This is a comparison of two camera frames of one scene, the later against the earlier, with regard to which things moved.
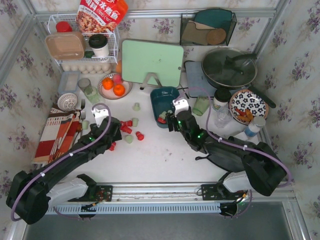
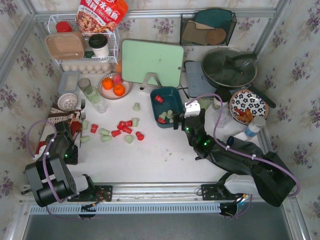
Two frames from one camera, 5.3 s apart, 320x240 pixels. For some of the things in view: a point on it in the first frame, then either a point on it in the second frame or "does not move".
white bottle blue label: [253, 129] does not move
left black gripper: [116, 130] to [66, 127]
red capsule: [113, 146] to [159, 98]
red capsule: [161, 120] does not move
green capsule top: [136, 107] does not move
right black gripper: [171, 122] to [180, 120]
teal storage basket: [162, 99] does not move
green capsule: [163, 115] does not move
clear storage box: [68, 82] does not move
